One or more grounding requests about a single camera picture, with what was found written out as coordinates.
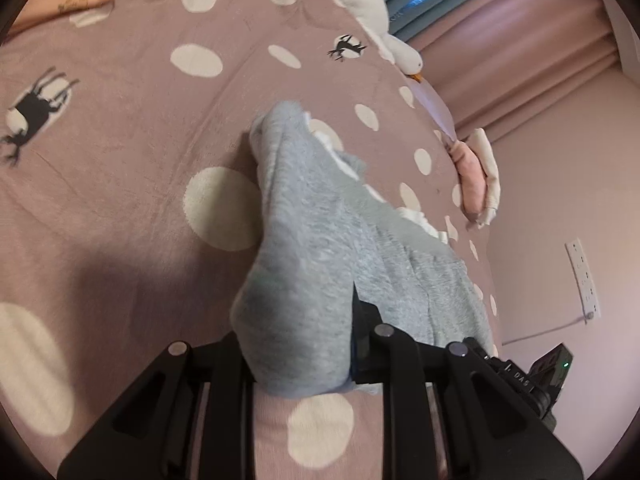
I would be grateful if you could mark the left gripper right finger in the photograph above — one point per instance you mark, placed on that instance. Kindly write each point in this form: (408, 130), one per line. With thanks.
(446, 406)

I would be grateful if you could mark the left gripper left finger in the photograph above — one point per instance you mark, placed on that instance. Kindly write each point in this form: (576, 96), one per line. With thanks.
(189, 414)

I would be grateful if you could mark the grey New York sweatshirt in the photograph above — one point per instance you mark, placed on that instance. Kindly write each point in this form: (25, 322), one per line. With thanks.
(327, 241)

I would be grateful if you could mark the folded pink garment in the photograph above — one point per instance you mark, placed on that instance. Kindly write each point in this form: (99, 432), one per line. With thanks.
(471, 178)

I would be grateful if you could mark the pink polka dot duvet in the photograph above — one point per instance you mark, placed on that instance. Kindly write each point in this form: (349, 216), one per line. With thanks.
(132, 216)

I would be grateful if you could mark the pink curtain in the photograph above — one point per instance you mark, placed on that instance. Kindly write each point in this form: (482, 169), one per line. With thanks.
(498, 63)

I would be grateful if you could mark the white wall power strip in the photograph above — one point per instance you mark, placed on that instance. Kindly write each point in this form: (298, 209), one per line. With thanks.
(584, 280)

